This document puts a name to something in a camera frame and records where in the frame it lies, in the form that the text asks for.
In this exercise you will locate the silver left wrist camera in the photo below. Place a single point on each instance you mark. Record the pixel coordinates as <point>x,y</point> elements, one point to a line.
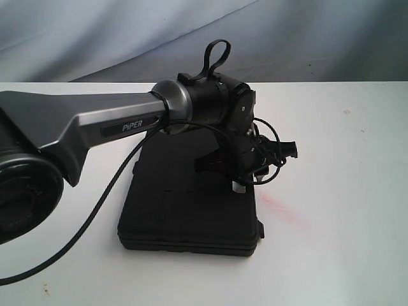
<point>238,187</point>

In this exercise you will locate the black plastic tool case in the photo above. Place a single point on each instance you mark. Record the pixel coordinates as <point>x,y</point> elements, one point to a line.
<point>171,207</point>

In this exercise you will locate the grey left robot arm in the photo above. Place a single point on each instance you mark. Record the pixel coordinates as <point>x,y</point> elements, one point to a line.
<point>45,138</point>

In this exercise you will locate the grey backdrop cloth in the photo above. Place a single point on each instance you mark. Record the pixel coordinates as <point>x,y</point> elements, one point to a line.
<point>146,41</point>

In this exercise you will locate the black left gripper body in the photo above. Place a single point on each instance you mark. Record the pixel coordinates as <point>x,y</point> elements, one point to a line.
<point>250,159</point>

